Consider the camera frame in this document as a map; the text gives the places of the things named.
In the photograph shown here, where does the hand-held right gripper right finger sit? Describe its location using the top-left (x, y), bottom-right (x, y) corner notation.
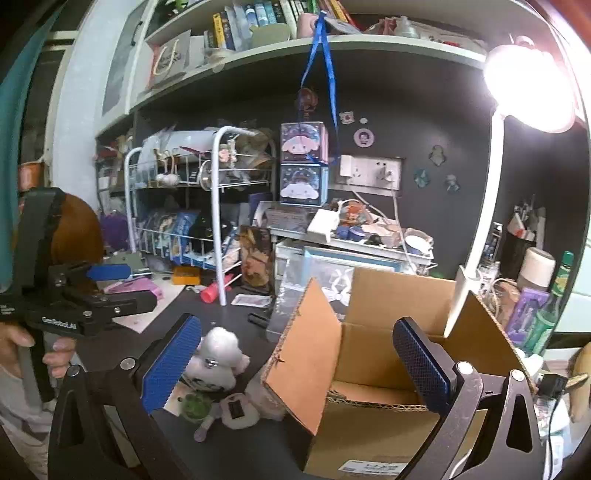
top-left (392, 316), bottom-right (546, 480)

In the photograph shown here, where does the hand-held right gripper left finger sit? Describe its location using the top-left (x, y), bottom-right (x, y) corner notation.
top-left (46, 313), bottom-right (204, 480)

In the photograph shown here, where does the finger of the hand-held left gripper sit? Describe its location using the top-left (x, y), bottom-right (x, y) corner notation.
top-left (50, 261), bottom-right (133, 291)
top-left (87, 290), bottom-right (159, 325)

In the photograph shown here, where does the white plush poodle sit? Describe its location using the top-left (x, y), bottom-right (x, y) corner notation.
top-left (184, 325), bottom-right (251, 394)

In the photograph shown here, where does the brown cardboard box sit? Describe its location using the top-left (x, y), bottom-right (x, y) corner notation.
top-left (261, 265), bottom-right (539, 480)

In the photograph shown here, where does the person's left forearm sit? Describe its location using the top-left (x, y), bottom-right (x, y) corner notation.
top-left (0, 364), bottom-right (58, 462)

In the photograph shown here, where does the person's left hand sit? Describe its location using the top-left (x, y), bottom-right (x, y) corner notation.
top-left (0, 320), bottom-right (79, 381)

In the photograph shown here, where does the pink plastic case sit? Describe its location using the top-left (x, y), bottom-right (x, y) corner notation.
top-left (105, 276), bottom-right (165, 302)

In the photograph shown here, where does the purple fluffy item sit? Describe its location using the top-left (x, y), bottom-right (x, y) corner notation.
top-left (99, 212), bottom-right (133, 253)

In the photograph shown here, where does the green round toy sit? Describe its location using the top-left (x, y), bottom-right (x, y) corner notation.
top-left (178, 392), bottom-right (214, 423)

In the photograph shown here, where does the brown rounded object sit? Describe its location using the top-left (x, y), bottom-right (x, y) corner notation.
top-left (50, 193), bottom-right (105, 269)

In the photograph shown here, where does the orange small box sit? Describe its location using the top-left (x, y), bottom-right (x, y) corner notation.
top-left (172, 266), bottom-right (202, 287)

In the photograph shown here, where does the row of blue packets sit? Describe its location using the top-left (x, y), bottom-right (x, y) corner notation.
top-left (137, 209), bottom-right (200, 267)

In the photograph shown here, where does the red bottle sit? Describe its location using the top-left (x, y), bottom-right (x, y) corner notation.
top-left (200, 273), bottom-right (236, 304)

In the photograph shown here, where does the white paper packet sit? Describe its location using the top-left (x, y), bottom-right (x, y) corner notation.
top-left (230, 292), bottom-right (274, 308)

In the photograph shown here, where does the purple packet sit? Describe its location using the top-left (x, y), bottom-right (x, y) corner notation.
top-left (505, 287), bottom-right (551, 343)

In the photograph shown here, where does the blue white bowl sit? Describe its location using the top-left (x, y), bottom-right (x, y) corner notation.
top-left (403, 233), bottom-right (435, 256)

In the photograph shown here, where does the brown printed figure box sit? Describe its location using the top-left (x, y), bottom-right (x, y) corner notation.
top-left (239, 224), bottom-right (274, 296)

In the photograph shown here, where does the black power adapter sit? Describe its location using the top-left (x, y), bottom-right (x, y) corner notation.
top-left (539, 374), bottom-right (570, 398)

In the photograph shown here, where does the green glass bottle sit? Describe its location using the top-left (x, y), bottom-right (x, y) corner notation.
top-left (529, 251), bottom-right (576, 357)

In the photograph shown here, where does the black pen holder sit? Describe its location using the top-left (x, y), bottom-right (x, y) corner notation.
top-left (500, 225), bottom-right (537, 280)

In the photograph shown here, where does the teal curtain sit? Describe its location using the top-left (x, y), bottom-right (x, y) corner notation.
top-left (0, 0), bottom-right (63, 289)

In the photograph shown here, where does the clear plastic bag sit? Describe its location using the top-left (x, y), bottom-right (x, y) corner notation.
top-left (267, 255), bottom-right (357, 334)

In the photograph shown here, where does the white capped bottle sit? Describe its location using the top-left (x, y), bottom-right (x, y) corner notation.
top-left (516, 247), bottom-right (557, 292)

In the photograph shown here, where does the white desk riser shelf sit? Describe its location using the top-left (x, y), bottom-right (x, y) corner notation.
top-left (269, 202), bottom-right (438, 274)

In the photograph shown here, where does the white desk lamp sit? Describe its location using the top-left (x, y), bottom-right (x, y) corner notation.
top-left (443, 39), bottom-right (579, 339)

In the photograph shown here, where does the white small box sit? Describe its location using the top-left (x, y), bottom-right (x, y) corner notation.
top-left (307, 208), bottom-right (343, 243)

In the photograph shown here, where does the white power outlet panel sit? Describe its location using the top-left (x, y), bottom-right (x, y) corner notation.
top-left (340, 155), bottom-right (403, 191)

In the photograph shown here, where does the blue character box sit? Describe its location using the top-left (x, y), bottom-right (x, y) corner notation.
top-left (280, 164), bottom-right (330, 206)

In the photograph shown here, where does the white cabinet door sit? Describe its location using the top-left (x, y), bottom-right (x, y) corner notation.
top-left (102, 0), bottom-right (149, 117)

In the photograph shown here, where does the white paper gift bag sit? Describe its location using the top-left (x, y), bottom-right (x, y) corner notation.
top-left (147, 30), bottom-right (193, 89)

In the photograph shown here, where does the purple character box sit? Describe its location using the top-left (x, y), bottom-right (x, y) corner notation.
top-left (280, 121), bottom-right (330, 165)

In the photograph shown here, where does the small doll charm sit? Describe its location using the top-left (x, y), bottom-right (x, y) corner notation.
top-left (297, 88), bottom-right (320, 121)

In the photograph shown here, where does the row of books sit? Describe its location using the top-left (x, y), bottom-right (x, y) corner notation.
top-left (203, 0), bottom-right (362, 51)

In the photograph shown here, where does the pink cup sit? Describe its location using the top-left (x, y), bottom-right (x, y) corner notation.
top-left (295, 13), bottom-right (325, 40)

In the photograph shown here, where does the white wire rack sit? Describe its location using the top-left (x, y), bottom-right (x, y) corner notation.
top-left (124, 126), bottom-right (279, 307)

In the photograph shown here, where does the blue lanyard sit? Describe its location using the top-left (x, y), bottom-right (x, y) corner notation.
top-left (300, 11), bottom-right (341, 165)

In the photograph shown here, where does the white wall shelf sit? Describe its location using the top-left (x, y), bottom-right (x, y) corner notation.
top-left (95, 0), bottom-right (491, 139)

